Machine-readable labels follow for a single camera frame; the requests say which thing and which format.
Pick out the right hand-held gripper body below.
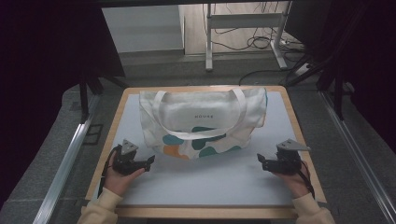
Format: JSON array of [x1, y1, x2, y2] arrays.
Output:
[[263, 138, 312, 175]]

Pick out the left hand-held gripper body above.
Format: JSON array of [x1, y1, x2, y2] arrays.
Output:
[[111, 138, 148, 176]]

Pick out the white canvas tote bag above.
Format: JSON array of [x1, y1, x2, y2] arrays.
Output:
[[138, 87, 269, 161]]

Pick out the person's left hand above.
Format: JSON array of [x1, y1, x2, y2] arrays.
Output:
[[103, 167, 147, 198]]

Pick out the person's right hand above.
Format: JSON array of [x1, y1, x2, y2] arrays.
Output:
[[273, 161, 311, 200]]

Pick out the black metal stand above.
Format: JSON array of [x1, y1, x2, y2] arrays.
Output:
[[78, 70, 129, 124], [284, 3, 372, 121]]

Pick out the white power strip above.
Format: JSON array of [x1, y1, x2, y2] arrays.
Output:
[[293, 62, 313, 77]]

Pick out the black curtain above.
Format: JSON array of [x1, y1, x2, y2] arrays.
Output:
[[0, 0, 126, 209], [284, 0, 396, 154]]

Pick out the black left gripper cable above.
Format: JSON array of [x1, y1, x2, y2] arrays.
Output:
[[96, 145, 121, 199]]

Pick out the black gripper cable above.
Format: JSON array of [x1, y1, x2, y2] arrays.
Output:
[[96, 145, 121, 199], [296, 160, 317, 201]]

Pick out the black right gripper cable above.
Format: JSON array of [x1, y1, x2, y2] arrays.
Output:
[[296, 160, 317, 201]]

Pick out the aluminium floor rail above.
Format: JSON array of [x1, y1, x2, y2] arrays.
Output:
[[32, 92, 101, 224], [319, 90, 396, 224]]

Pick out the black floor cables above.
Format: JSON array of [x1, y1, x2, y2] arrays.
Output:
[[211, 1, 307, 87]]

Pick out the white metal desk frame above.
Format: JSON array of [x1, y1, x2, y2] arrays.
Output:
[[205, 0, 292, 72]]

